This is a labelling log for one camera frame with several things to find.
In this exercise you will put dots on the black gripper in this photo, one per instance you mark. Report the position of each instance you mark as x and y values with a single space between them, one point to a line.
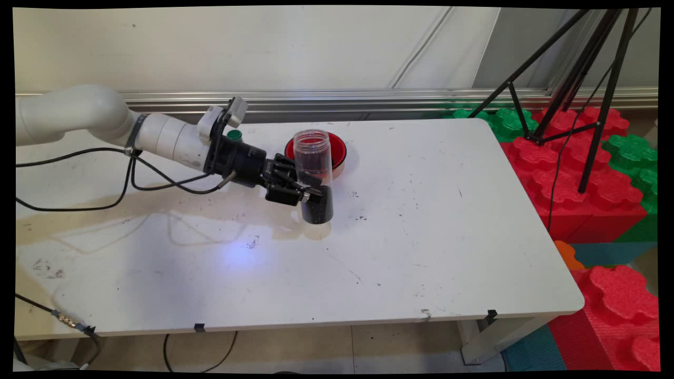
242 160

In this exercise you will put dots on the clear jar with black grains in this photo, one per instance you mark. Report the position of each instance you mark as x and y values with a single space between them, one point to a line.
318 210

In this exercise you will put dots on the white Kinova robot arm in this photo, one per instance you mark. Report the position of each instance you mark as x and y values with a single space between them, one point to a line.
79 110

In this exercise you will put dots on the red bowl with black grains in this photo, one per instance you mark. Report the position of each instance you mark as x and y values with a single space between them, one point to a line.
340 150

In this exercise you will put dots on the small green-capped spice bottle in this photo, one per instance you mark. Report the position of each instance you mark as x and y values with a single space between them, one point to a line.
235 135

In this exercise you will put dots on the green foam building block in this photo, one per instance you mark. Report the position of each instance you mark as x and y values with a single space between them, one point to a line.
634 158
508 123

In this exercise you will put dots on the white table leg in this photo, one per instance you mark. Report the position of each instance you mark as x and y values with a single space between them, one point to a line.
484 342

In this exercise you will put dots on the red foam building block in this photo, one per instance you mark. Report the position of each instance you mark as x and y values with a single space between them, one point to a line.
616 316
568 184

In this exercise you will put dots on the orange foam block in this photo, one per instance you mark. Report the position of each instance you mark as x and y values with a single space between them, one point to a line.
567 255

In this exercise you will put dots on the teal foam block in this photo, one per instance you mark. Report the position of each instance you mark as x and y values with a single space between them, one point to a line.
611 252
532 350

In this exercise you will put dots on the black tripod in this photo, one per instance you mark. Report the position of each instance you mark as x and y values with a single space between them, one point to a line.
592 68

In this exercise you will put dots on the aluminium wall rail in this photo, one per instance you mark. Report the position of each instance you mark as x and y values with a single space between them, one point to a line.
316 100

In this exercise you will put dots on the white grey wrist camera box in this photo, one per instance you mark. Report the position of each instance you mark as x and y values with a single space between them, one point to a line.
210 120

